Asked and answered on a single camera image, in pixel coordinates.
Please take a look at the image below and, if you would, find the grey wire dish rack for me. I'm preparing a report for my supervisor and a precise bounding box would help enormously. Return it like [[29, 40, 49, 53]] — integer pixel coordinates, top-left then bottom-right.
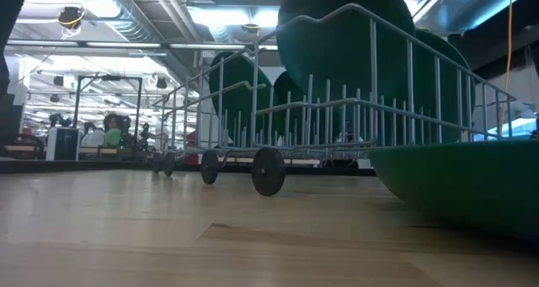
[[151, 3, 519, 198]]

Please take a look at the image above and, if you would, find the green round plate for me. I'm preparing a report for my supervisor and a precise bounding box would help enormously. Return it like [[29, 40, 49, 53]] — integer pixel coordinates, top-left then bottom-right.
[[403, 28, 478, 145], [272, 71, 311, 146], [275, 0, 417, 147], [209, 50, 275, 147], [369, 138, 539, 242]]

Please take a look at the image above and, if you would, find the red box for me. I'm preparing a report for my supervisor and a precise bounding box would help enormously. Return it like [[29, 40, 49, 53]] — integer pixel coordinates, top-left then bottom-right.
[[185, 130, 200, 167]]

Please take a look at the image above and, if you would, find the light green round object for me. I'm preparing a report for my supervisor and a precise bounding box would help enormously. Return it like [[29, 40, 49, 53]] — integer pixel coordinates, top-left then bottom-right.
[[104, 128, 124, 149]]

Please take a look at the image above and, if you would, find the person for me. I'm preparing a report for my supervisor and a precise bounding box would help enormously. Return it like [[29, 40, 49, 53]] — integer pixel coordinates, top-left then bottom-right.
[[102, 113, 130, 150]]

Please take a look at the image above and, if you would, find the white framed black box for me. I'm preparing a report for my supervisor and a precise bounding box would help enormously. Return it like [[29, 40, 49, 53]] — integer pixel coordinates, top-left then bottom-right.
[[45, 125, 82, 162]]

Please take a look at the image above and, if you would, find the black ceiling mounted device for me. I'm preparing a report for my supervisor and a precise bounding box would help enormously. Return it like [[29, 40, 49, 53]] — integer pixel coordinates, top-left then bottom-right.
[[56, 5, 88, 40]]

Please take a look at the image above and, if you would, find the silver ceiling air duct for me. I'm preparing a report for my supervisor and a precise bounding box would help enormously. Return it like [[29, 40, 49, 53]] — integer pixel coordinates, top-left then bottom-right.
[[62, 0, 180, 45]]

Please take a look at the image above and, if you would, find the black aluminium table frame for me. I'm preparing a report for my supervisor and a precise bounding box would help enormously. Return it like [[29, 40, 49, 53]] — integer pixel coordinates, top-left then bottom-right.
[[0, 158, 378, 178]]

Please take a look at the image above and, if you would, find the black background rig frame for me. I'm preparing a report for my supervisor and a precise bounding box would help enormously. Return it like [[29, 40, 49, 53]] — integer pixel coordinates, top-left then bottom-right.
[[72, 73, 144, 160]]

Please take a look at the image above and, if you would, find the yellow cable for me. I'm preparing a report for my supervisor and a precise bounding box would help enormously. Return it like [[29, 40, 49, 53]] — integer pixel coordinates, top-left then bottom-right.
[[499, 0, 515, 129]]

